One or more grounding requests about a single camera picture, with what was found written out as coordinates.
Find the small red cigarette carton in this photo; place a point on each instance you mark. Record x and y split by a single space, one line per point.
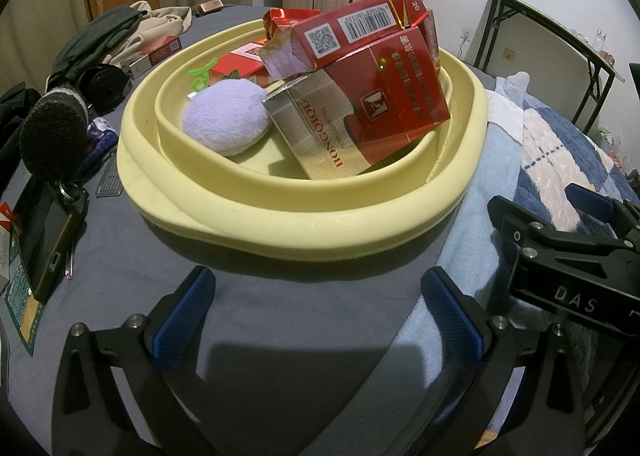
285 18

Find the black smartphone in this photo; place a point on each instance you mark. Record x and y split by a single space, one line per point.
40 231

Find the black headphones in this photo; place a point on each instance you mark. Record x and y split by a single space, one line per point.
102 85

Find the small clear bottle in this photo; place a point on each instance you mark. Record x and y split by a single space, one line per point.
601 40

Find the blue cylindrical tube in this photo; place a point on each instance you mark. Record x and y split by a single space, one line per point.
102 143

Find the wall socket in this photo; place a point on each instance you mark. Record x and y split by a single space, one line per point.
509 55
467 35

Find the dark green clothing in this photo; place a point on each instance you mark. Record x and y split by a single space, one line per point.
95 35

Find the large red cigarette carton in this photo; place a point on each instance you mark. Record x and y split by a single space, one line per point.
390 85

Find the green plastic clip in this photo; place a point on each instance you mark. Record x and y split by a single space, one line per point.
197 73

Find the purple plush pad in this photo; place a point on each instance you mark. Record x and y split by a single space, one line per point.
225 115

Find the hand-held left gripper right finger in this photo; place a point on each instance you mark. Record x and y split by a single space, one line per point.
452 326

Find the grey mesh patch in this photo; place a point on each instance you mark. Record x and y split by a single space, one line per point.
109 180

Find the red cigarette box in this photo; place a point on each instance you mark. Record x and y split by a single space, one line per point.
235 66

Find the black-framed folding table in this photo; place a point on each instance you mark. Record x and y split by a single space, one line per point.
575 43

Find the gold cigarette carton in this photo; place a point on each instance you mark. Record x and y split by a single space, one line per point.
320 135

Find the red cigarette pack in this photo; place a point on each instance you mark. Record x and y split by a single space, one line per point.
160 48

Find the red white cigarette packet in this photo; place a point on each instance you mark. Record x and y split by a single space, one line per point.
247 48

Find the beige clothing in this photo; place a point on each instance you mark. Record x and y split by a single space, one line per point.
160 18

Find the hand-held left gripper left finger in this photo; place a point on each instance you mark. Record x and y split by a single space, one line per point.
182 331

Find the black cloth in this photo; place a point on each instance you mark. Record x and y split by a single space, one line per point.
15 105

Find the pink brown box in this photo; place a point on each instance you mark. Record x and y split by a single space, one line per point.
207 7

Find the black foam microphone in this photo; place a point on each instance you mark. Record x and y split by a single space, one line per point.
50 135

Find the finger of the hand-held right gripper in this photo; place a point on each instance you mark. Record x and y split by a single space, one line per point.
550 236
592 203

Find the green printed packet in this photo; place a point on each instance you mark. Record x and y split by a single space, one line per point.
22 316

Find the white cloth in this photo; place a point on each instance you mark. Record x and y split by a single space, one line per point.
512 85

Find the yellow plastic basin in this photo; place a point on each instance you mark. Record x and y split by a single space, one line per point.
310 241

